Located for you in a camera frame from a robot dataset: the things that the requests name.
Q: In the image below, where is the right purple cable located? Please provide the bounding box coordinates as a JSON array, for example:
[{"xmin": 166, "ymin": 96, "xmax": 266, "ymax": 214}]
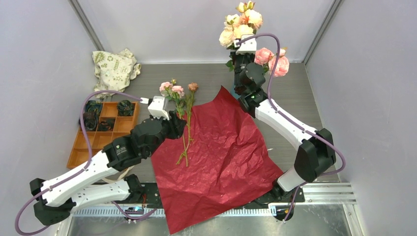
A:
[{"xmin": 236, "ymin": 32, "xmax": 347, "ymax": 223}]

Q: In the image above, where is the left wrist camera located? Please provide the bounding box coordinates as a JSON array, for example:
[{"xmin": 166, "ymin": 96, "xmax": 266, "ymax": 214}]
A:
[{"xmin": 140, "ymin": 95, "xmax": 170, "ymax": 120}]

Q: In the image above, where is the aluminium rail frame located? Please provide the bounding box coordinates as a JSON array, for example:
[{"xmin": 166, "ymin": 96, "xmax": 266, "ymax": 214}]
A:
[{"xmin": 73, "ymin": 182, "xmax": 357, "ymax": 217}]

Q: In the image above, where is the purple cable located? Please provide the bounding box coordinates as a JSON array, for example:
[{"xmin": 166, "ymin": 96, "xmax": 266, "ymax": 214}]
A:
[
  {"xmin": 14, "ymin": 90, "xmax": 157, "ymax": 236},
  {"xmin": 236, "ymin": 32, "xmax": 347, "ymax": 223}
]

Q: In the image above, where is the cream white rose stem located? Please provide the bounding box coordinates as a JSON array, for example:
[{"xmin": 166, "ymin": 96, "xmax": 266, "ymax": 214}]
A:
[{"xmin": 219, "ymin": 13, "xmax": 242, "ymax": 71}]

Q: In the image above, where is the dark rolled item left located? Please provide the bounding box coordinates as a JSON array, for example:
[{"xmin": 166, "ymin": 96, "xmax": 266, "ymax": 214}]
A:
[{"xmin": 83, "ymin": 112, "xmax": 98, "ymax": 131}]

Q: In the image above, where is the dark rolled item top-right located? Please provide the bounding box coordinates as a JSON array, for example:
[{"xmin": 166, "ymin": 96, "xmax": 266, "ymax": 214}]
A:
[{"xmin": 117, "ymin": 100, "xmax": 135, "ymax": 117}]

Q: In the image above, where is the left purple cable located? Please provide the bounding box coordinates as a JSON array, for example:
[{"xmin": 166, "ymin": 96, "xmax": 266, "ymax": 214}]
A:
[{"xmin": 14, "ymin": 90, "xmax": 157, "ymax": 236}]

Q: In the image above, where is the orange compartment tray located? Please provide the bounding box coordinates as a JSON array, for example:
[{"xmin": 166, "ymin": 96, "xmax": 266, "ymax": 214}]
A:
[{"xmin": 86, "ymin": 102, "xmax": 140, "ymax": 155}]

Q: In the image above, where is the dark rolled item top-left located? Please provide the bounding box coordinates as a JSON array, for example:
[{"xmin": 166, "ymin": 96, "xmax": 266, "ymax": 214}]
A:
[{"xmin": 84, "ymin": 100, "xmax": 103, "ymax": 114}]

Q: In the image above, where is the pink rose stem large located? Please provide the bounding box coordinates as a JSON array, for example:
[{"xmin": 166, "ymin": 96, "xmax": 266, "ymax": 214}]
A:
[{"xmin": 254, "ymin": 48, "xmax": 290, "ymax": 77}]

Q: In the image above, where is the small brown rose stem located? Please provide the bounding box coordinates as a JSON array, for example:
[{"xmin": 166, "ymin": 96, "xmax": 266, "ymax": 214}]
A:
[{"xmin": 186, "ymin": 83, "xmax": 199, "ymax": 144}]

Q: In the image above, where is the pink flower bouquet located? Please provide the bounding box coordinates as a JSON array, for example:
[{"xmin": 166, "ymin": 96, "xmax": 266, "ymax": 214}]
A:
[{"xmin": 159, "ymin": 79, "xmax": 189, "ymax": 167}]

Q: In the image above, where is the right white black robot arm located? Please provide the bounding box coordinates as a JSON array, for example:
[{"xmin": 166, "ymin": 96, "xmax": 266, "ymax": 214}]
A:
[{"xmin": 230, "ymin": 50, "xmax": 336, "ymax": 202}]

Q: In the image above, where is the cream printed cloth bag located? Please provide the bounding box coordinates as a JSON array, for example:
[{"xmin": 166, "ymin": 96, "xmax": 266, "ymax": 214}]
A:
[{"xmin": 92, "ymin": 48, "xmax": 142, "ymax": 92}]

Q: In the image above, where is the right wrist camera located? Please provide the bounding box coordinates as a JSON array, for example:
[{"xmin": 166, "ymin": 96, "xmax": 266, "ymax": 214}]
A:
[{"xmin": 234, "ymin": 35, "xmax": 257, "ymax": 55}]

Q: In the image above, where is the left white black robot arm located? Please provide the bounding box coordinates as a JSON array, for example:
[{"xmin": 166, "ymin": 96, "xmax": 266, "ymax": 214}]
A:
[{"xmin": 30, "ymin": 111, "xmax": 186, "ymax": 226}]

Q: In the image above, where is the dark red wrapping paper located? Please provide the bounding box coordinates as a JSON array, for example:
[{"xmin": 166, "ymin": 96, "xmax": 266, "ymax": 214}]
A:
[{"xmin": 151, "ymin": 88, "xmax": 283, "ymax": 234}]

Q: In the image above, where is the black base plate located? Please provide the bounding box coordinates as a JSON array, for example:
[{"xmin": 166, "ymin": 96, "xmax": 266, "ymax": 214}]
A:
[{"xmin": 117, "ymin": 182, "xmax": 294, "ymax": 209}]

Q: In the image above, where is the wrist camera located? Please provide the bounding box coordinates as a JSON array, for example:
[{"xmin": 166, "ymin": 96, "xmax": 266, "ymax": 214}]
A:
[
  {"xmin": 234, "ymin": 35, "xmax": 257, "ymax": 55},
  {"xmin": 140, "ymin": 95, "xmax": 170, "ymax": 120}
]

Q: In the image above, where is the cream printed ribbon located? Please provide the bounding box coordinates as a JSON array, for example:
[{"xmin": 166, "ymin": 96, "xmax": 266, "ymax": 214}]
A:
[{"xmin": 101, "ymin": 166, "xmax": 134, "ymax": 183}]

